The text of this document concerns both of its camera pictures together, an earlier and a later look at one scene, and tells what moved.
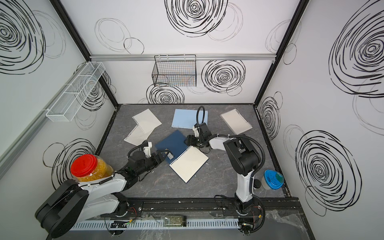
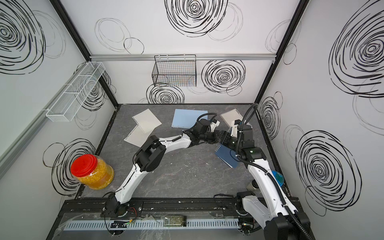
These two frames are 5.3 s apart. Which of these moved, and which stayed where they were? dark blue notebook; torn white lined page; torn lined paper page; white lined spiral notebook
Moved: dark blue notebook
Stayed: white lined spiral notebook; torn lined paper page; torn white lined page
